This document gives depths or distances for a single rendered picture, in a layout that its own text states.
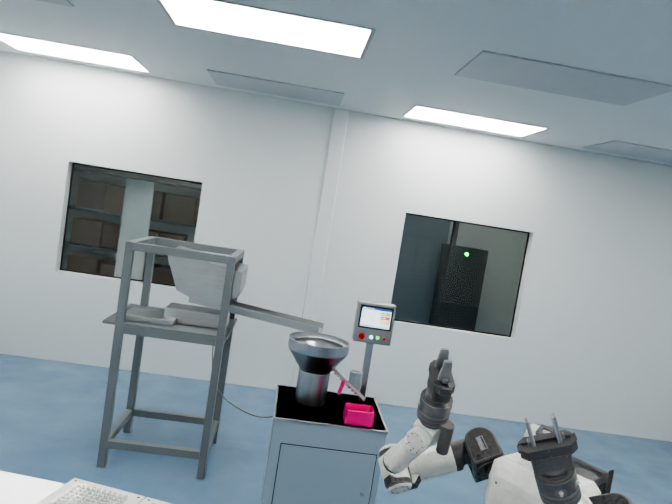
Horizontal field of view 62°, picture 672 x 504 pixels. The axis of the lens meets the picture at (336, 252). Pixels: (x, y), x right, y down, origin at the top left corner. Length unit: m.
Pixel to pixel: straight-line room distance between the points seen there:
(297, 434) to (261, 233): 2.91
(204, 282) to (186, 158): 2.21
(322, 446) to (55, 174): 4.01
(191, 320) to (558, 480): 3.01
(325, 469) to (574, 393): 3.94
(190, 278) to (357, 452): 1.55
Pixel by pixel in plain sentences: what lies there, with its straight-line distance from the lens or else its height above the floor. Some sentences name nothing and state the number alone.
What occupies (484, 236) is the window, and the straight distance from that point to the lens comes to 6.10.
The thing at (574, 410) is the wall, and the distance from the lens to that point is 6.75.
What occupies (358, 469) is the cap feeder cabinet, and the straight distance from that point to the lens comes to 3.29.
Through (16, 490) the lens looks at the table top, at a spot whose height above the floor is 0.88.
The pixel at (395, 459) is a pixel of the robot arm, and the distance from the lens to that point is 1.77.
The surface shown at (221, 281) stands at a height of 1.32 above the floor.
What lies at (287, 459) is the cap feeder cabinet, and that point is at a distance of 3.25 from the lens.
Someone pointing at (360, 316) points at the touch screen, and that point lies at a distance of 3.42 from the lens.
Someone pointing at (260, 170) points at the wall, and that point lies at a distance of 5.70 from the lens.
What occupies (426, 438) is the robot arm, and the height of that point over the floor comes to 1.33.
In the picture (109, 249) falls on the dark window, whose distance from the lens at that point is 6.09.
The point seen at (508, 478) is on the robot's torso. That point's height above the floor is 1.24.
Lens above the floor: 1.89
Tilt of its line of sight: 4 degrees down
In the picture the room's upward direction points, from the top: 9 degrees clockwise
